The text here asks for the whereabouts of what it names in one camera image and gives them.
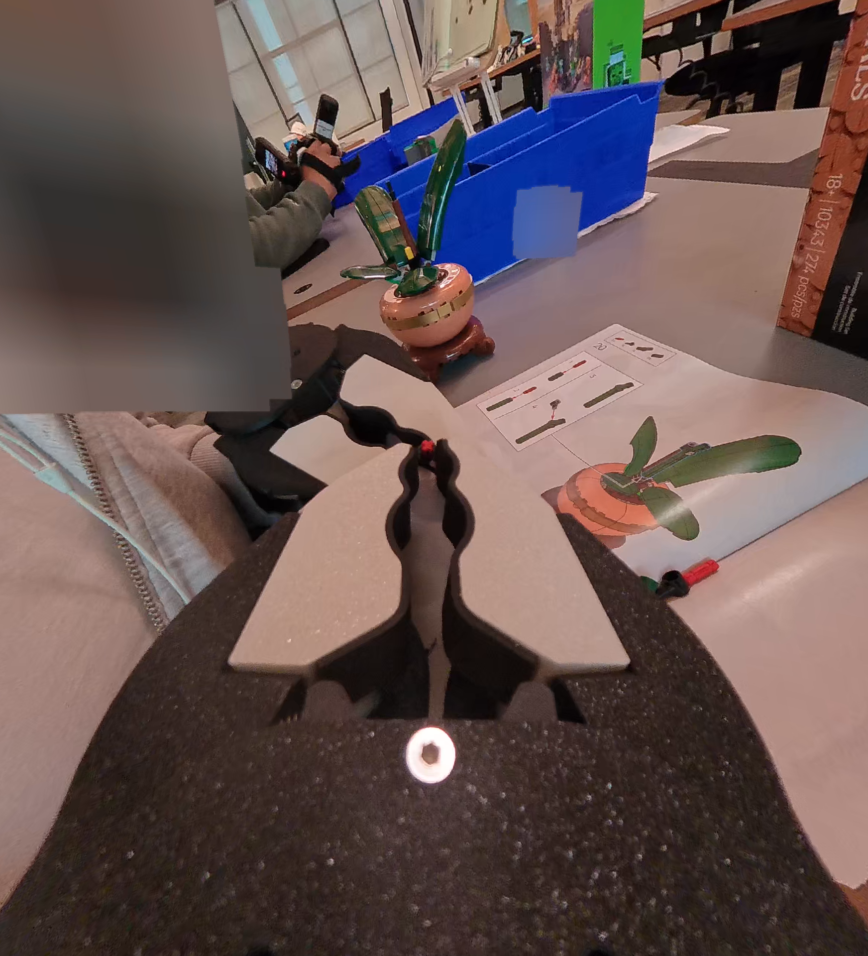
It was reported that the blue plastic bin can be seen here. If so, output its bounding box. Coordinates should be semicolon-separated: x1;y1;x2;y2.
374;78;664;286
329;97;554;212

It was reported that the white foam sheet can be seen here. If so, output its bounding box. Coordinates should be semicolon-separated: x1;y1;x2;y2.
647;123;731;165
576;190;660;241

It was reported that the group of black office chairs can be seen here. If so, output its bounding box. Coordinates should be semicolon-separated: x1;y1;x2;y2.
661;30;838;113

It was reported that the green toy set box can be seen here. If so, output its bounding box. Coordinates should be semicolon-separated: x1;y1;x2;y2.
541;0;644;102

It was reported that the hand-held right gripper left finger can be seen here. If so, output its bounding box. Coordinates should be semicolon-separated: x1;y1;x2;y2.
227;444;435;673

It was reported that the dark orchid set box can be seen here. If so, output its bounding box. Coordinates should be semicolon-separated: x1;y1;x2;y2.
777;0;868;374

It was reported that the open instruction booklet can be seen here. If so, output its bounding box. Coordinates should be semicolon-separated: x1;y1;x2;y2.
456;323;868;890

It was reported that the person's beige zip jacket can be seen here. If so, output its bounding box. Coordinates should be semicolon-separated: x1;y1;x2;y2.
0;412;256;956

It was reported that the person's left forearm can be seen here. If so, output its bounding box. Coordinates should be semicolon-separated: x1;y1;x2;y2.
131;414;256;540

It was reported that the another person's forearm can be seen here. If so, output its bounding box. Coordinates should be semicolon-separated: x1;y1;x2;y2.
246;179;334;271

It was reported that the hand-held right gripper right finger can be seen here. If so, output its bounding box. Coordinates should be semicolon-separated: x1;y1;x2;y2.
434;437;633;670

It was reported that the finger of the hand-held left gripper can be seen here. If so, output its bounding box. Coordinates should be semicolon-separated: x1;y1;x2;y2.
268;414;422;494
339;353;466;458

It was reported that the wooden top desk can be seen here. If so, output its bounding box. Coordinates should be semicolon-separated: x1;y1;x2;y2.
721;0;853;34
643;0;734;34

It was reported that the toy brick orchid pot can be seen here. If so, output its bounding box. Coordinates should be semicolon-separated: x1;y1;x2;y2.
339;118;496;383

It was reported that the beige display board on stand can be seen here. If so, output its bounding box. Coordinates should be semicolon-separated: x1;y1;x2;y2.
421;0;506;124

